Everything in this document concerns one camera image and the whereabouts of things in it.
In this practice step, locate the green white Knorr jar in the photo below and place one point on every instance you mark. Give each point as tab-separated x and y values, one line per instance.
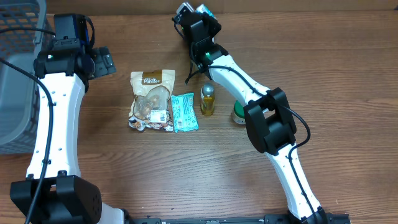
238	113

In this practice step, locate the green tissue pack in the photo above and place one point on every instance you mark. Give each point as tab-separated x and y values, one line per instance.
203	9

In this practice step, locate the brown white snack bag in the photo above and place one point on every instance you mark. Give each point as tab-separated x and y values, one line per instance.
150	107

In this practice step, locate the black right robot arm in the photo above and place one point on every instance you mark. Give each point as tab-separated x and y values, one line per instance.
269	120

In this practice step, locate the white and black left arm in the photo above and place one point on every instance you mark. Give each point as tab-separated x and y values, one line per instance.
53	190

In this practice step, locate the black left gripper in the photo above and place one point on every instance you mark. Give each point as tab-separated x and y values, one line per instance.
104	61

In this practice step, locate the grey plastic mesh basket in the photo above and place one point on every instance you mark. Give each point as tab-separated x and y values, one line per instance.
19	94

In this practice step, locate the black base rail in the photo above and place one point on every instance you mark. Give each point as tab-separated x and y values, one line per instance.
267	219

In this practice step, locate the yellow Vim bottle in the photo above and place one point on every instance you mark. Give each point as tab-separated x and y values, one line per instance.
207	99

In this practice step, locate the teal wet wipes packet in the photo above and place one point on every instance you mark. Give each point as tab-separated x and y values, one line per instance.
183	113

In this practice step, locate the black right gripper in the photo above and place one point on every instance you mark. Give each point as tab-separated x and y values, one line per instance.
211	23

